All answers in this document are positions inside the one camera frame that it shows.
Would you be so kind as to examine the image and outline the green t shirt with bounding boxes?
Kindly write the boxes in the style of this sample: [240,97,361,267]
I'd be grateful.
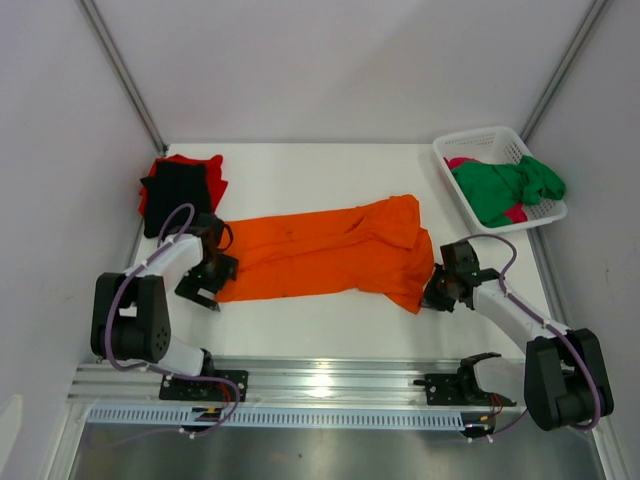
[446,155,566,228]

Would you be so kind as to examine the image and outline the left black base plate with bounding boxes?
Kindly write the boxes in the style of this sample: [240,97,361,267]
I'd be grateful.
[159,370,249,403]

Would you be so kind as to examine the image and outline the white slotted cable duct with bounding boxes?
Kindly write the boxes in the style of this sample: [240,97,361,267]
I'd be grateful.
[87,404,465,431]

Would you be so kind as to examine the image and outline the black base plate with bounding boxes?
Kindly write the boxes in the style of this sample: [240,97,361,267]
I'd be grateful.
[412,352,517,407]
[159,370,249,403]

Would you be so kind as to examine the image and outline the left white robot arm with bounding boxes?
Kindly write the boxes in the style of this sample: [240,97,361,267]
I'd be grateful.
[90,214,239,400]

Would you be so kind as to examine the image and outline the orange t shirt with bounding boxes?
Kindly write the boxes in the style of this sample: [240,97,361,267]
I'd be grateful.
[216,194,435,314]

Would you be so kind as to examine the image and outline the white plastic basket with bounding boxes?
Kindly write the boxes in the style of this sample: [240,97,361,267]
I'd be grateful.
[432,126,568,235]

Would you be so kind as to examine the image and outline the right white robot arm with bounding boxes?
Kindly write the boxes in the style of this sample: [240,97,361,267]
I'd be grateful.
[418,238,614,431]

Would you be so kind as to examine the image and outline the black folded t shirt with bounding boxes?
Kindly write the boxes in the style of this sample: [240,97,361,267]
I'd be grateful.
[140,161,213,238]

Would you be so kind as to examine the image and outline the red folded t shirt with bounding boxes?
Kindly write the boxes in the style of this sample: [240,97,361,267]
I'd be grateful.
[149,154,228,213]

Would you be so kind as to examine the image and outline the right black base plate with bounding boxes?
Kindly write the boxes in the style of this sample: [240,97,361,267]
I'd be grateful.
[412,352,517,407]

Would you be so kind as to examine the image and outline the aluminium mounting rail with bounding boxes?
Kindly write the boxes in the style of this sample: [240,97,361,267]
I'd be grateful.
[66,355,612,413]

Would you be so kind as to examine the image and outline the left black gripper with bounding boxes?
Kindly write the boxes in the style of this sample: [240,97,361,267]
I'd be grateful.
[175,254,238,311]

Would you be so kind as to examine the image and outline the pink t shirt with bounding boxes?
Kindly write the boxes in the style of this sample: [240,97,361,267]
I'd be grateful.
[445,157,528,228]

